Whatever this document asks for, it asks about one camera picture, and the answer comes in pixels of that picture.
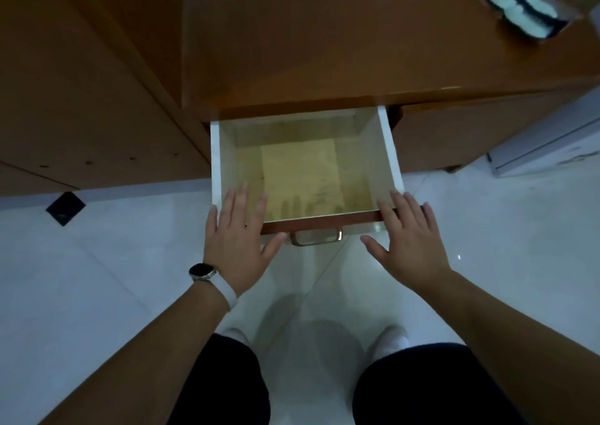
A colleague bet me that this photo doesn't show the person's right hand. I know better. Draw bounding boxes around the person's right hand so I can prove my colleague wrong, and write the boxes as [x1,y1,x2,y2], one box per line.
[360,190,453,292]

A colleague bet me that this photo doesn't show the person's left hand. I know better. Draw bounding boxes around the person's left hand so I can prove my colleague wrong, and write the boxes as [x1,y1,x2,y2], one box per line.
[204,182,288,295]

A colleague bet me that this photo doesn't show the white-sided wooden drawer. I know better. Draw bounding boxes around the white-sided wooden drawer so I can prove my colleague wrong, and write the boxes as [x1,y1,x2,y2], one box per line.
[210,106,405,247]

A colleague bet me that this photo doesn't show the person's left forearm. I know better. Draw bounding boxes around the person's left forearm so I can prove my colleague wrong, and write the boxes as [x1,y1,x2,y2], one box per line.
[40,277,233,425]

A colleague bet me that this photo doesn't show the person's right forearm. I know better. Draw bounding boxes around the person's right forearm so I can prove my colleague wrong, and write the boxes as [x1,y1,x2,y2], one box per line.
[412,270,600,425]

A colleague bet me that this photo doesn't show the white band wristwatch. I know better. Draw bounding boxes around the white band wristwatch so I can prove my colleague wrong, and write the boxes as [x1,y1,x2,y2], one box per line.
[189,263,238,311]

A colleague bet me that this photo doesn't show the person's right white shoe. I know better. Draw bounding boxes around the person's right white shoe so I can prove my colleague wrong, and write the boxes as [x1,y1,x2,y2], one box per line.
[369,325,411,363]

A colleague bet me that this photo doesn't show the person's white shoe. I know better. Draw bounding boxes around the person's white shoe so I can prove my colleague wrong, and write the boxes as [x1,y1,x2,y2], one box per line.
[369,325,411,363]
[220,328,252,348]

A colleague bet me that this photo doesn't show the person's left white shoe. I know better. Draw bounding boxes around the person's left white shoe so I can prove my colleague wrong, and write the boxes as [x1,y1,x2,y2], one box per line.
[220,328,252,348]

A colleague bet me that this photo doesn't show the white appliance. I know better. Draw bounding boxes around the white appliance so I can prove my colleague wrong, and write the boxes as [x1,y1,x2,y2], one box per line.
[486,87,600,178]

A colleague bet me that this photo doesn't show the person's left leg black trousers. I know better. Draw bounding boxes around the person's left leg black trousers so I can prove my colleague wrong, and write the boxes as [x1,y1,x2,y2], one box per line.
[166,333,272,425]

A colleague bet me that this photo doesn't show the person's leg black trousers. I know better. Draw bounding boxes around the person's leg black trousers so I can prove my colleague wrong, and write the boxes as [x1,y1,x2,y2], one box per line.
[166,333,272,425]
[352,342,527,425]

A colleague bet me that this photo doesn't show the person's right leg black trousers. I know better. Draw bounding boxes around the person's right leg black trousers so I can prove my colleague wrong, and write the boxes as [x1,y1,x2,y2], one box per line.
[352,342,527,425]

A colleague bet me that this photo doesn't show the brown wooden desk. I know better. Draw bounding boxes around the brown wooden desk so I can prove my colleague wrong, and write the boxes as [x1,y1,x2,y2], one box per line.
[182,0,600,173]

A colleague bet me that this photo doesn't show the brown wooden cabinet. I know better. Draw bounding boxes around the brown wooden cabinet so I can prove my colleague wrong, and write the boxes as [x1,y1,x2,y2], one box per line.
[0,0,212,198]

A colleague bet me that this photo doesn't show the brown tissue box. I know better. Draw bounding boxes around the brown tissue box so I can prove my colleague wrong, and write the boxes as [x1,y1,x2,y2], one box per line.
[469,0,584,42]

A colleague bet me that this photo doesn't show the metal drawer handle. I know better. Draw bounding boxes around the metal drawer handle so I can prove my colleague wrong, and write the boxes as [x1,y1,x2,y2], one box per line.
[290,228,344,247]

